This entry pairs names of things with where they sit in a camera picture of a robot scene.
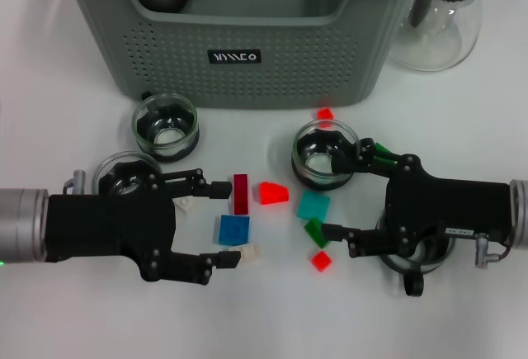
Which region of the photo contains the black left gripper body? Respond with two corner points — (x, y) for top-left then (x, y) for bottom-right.
(45, 170), (177, 282)

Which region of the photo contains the long dark red brick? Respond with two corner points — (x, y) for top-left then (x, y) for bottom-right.
(233, 172), (251, 215)

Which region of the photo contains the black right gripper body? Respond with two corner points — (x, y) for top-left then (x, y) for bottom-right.
(384, 154), (514, 257)

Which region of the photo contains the silver cable connector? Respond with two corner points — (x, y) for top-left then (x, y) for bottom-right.
(474, 233), (512, 269)
(62, 168), (87, 195)

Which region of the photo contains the teal square plate brick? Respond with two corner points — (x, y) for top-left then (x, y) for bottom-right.
(295, 191), (332, 222)

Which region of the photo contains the small red brick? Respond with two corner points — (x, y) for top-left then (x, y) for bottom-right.
(310, 250), (333, 272)
(316, 106), (334, 129)

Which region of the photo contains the small white brick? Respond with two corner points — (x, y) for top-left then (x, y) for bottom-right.
(172, 196), (195, 213)

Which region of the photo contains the glass carafe black lid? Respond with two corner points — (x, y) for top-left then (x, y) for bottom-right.
(385, 0), (490, 73)

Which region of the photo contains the green brick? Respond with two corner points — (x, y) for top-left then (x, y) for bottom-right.
(304, 217), (332, 249)
(373, 140), (399, 167)

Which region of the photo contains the red sloped brick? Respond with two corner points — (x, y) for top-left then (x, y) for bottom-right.
(258, 181), (290, 206)

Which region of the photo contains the grey-green perforated storage bin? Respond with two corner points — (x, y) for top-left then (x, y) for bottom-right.
(53, 0), (432, 111)

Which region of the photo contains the blue square plate brick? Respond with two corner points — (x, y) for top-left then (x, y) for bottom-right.
(217, 215), (251, 247)

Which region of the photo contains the white long brick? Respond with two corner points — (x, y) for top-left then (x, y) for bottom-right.
(229, 243), (263, 267)

